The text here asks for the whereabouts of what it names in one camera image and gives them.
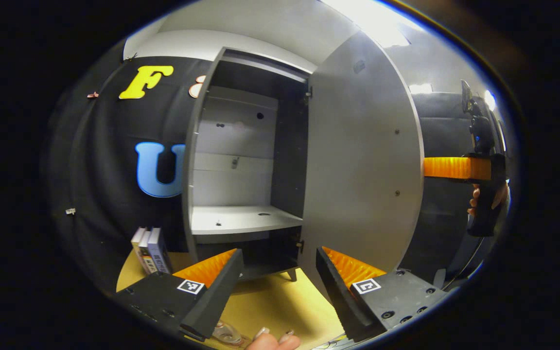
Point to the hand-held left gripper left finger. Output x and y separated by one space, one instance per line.
217 299

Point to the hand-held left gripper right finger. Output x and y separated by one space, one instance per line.
341 296

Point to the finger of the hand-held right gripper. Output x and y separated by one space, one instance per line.
455 167

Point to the clear plastic bottle red label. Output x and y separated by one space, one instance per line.
226 334

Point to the gray cabinet door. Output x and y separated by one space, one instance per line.
358 170

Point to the dark gray cabinet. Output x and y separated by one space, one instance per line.
289 160

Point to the black door hinge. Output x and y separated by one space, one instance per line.
300 246
307 93

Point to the white cabinet shelf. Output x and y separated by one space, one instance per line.
241 218

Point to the small ceiling light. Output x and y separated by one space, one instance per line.
489 99

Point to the lavender book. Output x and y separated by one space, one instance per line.
158 248

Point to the white book yellow print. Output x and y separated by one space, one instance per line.
145 245

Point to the long ceiling light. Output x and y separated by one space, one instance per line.
367 19

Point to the black cloth clamp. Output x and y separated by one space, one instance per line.
131 57

